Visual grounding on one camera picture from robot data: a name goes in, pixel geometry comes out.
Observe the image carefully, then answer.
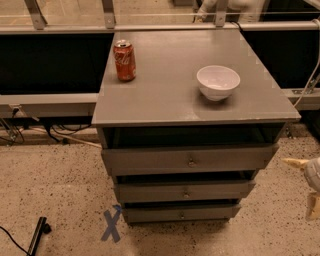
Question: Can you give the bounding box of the grey top drawer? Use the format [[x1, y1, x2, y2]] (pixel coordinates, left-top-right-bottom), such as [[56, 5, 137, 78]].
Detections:
[[102, 144, 278, 176]]

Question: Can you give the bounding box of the blue tape cross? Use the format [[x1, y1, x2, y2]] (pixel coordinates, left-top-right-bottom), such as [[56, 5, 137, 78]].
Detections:
[[101, 205, 122, 243]]

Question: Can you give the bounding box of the grey bottom drawer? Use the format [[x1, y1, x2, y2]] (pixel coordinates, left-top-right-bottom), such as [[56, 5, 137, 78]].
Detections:
[[123, 204, 241, 223]]

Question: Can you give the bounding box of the red soda can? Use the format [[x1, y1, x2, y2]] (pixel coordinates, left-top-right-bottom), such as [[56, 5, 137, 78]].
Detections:
[[113, 39, 136, 81]]

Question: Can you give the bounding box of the grey drawer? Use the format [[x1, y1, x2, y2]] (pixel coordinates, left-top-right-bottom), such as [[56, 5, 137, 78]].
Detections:
[[102, 144, 278, 176], [123, 204, 241, 223], [115, 180, 255, 203]]

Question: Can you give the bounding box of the black cable bundle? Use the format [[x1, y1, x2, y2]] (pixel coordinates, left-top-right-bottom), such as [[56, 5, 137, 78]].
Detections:
[[0, 107, 93, 145]]

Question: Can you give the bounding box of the white bowl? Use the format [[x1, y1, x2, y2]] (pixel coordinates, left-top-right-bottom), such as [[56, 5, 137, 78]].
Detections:
[[197, 65, 241, 101]]

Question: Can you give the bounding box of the grey drawer cabinet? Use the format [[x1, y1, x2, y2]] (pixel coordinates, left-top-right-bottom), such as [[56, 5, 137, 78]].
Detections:
[[92, 30, 300, 210]]

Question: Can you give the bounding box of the black floor cable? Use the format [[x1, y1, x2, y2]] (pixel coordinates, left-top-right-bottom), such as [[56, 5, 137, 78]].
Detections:
[[0, 225, 30, 256]]

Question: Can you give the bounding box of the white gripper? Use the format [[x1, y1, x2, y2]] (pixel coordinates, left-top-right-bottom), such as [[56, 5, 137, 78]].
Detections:
[[282, 157, 320, 221]]

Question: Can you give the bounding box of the white hanging cable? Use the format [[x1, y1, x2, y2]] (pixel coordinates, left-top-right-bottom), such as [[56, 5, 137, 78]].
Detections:
[[293, 18, 320, 108]]

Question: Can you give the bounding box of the black power strip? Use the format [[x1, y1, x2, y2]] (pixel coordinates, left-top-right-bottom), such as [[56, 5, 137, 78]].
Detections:
[[27, 217, 52, 256]]

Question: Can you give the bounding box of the grey metal railing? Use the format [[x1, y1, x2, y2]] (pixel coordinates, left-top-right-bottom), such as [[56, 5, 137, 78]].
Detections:
[[0, 0, 320, 118]]

